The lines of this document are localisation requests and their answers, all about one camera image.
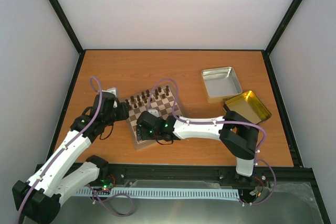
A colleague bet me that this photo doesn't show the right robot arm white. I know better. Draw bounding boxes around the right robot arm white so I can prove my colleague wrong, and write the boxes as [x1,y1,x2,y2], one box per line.
[136,109,266,177]

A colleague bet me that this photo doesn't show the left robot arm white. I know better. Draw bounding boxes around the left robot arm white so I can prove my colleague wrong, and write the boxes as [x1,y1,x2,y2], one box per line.
[12,88,129,223]

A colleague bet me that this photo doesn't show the wooden chess board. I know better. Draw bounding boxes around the wooden chess board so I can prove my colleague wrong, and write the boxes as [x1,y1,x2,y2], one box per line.
[120,83,184,150]

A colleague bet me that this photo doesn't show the dark chess pieces rows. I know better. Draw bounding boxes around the dark chess pieces rows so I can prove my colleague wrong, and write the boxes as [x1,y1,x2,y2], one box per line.
[121,84,174,110]

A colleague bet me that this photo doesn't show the open silver tin box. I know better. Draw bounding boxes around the open silver tin box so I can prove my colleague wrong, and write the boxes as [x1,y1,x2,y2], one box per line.
[201,67,243,103]

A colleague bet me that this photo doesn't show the gold tin lid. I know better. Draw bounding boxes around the gold tin lid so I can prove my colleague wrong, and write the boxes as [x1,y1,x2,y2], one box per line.
[223,90,272,124]

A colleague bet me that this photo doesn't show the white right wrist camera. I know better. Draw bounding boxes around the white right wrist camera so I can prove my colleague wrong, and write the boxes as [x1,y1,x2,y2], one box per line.
[148,109,160,117]

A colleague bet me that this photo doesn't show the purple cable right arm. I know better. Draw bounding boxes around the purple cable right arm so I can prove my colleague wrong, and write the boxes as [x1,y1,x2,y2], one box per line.
[146,78,278,206]

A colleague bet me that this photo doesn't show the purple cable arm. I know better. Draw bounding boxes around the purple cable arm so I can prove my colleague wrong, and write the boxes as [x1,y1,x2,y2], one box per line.
[16,76,134,224]
[146,78,278,206]

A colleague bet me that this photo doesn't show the blue cable duct strip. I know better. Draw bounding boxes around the blue cable duct strip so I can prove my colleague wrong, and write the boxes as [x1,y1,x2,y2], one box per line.
[72,187,241,200]

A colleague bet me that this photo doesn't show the black frame post left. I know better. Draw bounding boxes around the black frame post left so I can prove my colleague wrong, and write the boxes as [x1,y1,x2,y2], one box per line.
[48,0,84,55]

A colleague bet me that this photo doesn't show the black frame post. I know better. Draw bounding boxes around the black frame post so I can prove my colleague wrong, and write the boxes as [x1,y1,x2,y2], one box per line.
[265,0,303,57]
[48,0,84,55]

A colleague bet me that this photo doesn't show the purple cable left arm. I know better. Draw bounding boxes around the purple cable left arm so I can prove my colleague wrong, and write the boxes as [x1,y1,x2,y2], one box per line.
[16,76,134,224]

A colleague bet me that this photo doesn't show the black frame post right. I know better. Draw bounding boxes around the black frame post right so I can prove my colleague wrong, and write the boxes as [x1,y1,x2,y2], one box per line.
[265,0,303,57]

